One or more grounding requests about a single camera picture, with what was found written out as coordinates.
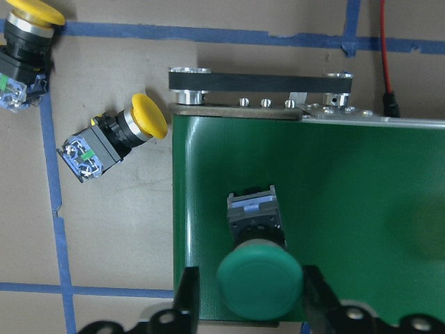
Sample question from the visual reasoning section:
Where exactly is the yellow push button near belt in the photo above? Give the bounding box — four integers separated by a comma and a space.
56, 93, 168, 183

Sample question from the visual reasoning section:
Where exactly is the green push button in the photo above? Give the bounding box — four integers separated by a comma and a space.
216, 186, 303, 321

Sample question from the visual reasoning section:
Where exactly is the green conveyor belt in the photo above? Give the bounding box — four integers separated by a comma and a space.
168, 65, 445, 328

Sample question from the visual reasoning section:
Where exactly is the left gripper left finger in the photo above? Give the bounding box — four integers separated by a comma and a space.
173, 267, 200, 333

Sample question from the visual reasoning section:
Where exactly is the red black power cable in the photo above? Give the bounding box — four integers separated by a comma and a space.
378, 0, 401, 118

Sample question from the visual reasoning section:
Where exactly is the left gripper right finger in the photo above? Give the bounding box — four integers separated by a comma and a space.
302, 265, 341, 333

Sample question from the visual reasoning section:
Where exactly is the yellow push button on tape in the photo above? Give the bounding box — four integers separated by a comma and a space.
1, 1, 65, 113

